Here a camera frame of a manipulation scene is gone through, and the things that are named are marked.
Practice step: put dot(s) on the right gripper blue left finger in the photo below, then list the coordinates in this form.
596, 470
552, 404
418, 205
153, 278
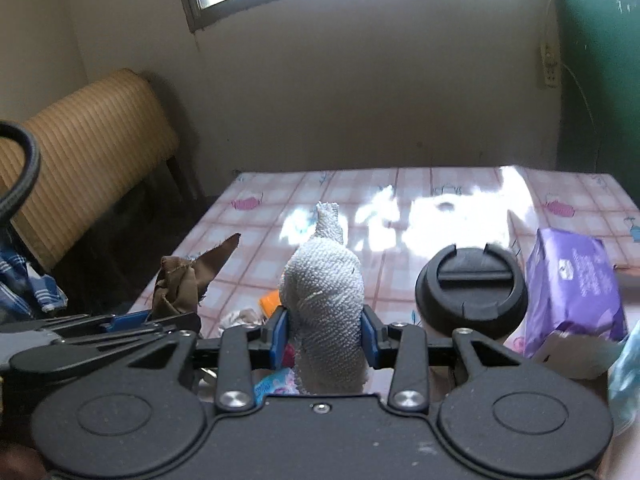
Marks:
274, 338

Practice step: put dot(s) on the purple wet wipes pack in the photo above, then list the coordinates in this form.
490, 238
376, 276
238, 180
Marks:
572, 289

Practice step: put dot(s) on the pink checkered tablecloth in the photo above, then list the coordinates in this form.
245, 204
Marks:
394, 220

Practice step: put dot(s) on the wall power outlet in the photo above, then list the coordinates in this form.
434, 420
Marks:
550, 65

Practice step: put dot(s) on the light blue cloth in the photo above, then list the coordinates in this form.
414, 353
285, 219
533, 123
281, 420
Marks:
623, 384

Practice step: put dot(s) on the rolled bamboo mat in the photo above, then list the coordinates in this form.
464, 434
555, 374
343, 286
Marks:
96, 145

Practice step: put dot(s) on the cup with black lid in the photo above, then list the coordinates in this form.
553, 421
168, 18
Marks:
471, 287

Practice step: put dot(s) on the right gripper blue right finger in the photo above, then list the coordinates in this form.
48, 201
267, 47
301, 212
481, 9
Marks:
374, 339

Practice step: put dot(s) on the orange tissue pack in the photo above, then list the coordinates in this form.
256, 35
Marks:
269, 303

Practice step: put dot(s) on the blue plaid cloth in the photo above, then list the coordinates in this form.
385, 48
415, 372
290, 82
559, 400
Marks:
26, 295

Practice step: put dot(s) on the white knitted cloth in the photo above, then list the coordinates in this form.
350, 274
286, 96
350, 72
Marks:
322, 289

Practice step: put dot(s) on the brown crumpled cloth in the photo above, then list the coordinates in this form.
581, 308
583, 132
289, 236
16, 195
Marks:
181, 283

